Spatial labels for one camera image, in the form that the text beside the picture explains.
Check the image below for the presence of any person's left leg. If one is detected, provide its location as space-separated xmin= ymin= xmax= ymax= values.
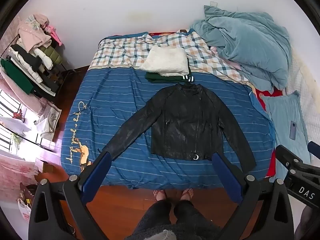
xmin=132 ymin=189 xmax=177 ymax=240

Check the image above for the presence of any teal pillow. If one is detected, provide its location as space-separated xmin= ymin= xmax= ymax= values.
xmin=260 ymin=90 xmax=312 ymax=165

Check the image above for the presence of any white quilted mattress pad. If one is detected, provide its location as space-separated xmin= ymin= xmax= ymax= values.
xmin=285 ymin=47 xmax=320 ymax=143

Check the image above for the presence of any rack of hanging clothes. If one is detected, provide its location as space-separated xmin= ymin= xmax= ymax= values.
xmin=0 ymin=14 xmax=68 ymax=98

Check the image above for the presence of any red cloth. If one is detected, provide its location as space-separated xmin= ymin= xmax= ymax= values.
xmin=254 ymin=86 xmax=287 ymax=178

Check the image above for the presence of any white plastic bag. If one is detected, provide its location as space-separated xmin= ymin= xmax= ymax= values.
xmin=17 ymin=198 xmax=32 ymax=222

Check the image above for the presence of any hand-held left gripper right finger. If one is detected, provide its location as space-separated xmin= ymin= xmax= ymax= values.
xmin=211 ymin=152 xmax=294 ymax=240

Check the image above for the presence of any teal duvet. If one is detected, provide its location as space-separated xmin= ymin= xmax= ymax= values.
xmin=189 ymin=5 xmax=293 ymax=93

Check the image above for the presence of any person's right forearm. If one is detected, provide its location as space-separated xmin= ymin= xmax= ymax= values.
xmin=295 ymin=205 xmax=318 ymax=240

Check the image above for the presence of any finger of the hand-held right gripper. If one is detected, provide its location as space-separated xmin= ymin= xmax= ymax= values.
xmin=307 ymin=141 xmax=320 ymax=157
xmin=275 ymin=144 xmax=310 ymax=174

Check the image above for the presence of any green folded garment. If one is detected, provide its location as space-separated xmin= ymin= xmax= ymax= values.
xmin=145 ymin=71 xmax=195 ymax=83

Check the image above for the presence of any blue and plaid bed sheet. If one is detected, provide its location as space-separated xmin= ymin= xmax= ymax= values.
xmin=61 ymin=31 xmax=275 ymax=189

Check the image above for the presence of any black leather jacket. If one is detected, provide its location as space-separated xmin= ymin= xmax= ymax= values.
xmin=99 ymin=83 xmax=257 ymax=172

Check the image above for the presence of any green potted plant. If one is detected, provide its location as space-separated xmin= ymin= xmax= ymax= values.
xmin=10 ymin=133 xmax=23 ymax=147

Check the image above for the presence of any brown cardboard box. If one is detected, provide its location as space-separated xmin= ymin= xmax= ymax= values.
xmin=35 ymin=158 xmax=55 ymax=174

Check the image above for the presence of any beige printed tote bag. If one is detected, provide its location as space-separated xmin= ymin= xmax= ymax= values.
xmin=40 ymin=101 xmax=62 ymax=140

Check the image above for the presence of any person's leg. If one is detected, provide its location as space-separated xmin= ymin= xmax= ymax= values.
xmin=174 ymin=188 xmax=222 ymax=240
xmin=132 ymin=189 xmax=177 ymax=240

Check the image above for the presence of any person's right leg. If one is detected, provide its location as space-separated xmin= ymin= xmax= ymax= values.
xmin=174 ymin=188 xmax=222 ymax=240

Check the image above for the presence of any pink cloth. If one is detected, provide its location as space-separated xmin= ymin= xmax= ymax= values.
xmin=209 ymin=45 xmax=244 ymax=72

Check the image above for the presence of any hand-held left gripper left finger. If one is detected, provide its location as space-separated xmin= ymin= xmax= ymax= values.
xmin=28 ymin=152 xmax=112 ymax=240

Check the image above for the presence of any red flower plant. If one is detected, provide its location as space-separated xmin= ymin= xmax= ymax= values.
xmin=12 ymin=110 xmax=25 ymax=122

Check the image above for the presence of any white fluffy folded garment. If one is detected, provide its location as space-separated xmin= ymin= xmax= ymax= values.
xmin=139 ymin=45 xmax=190 ymax=77

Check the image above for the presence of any pink curtain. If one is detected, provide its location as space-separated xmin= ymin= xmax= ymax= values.
xmin=0 ymin=150 xmax=39 ymax=180

